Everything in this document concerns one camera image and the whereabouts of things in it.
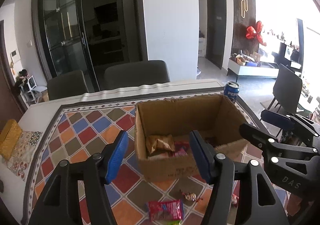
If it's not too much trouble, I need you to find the dark dining chair left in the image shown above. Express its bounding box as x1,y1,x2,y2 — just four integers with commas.
47,70,89,101

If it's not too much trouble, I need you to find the gold wall ornament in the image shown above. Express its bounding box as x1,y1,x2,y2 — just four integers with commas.
240,0,248,18

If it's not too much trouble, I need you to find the blue pepsi can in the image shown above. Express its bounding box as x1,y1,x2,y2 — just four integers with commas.
223,81,240,103

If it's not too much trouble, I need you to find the red hawthorn snack packet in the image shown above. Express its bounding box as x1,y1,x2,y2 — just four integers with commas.
146,200,184,221

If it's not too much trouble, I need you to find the dark chair right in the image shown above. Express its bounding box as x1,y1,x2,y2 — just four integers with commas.
267,64,303,114

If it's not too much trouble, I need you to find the floral patterned mat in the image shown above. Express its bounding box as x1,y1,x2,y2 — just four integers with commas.
1,131,43,181

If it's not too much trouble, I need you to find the colourful diamond pattern tablecloth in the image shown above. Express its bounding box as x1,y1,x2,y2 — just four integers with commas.
21,87,291,225

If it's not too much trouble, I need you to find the red santa candy packet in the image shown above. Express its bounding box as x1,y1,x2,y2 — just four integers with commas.
231,194,239,207

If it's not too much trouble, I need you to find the black glass sliding door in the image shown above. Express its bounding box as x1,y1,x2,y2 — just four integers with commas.
37,0,99,92

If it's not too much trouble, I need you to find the beige snack bag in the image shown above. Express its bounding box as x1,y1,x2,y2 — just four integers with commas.
145,134,176,155

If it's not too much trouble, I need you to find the dark dining chair middle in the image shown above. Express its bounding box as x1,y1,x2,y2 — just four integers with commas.
104,60,170,90

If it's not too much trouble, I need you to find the white tv cabinet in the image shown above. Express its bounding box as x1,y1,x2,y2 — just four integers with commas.
227,59,279,82

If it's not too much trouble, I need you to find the dark dining chair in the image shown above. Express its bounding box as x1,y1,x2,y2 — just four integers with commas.
47,70,89,101
104,60,170,90

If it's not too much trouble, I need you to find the brown cardboard box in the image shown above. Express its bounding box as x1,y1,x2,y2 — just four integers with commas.
135,95,250,182

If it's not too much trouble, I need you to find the red bow decoration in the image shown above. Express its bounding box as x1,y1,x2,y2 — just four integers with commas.
246,21,267,46

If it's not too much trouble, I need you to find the gold tissue box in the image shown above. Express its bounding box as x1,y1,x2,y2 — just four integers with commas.
0,119,22,160

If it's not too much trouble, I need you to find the pink snack packet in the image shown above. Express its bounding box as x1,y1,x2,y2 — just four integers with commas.
173,142,190,157

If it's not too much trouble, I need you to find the yellow green candy packet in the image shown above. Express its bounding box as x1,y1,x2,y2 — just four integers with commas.
165,220,182,225

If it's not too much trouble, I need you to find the purple striped candy bar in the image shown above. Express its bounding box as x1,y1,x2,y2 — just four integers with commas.
180,190,203,203

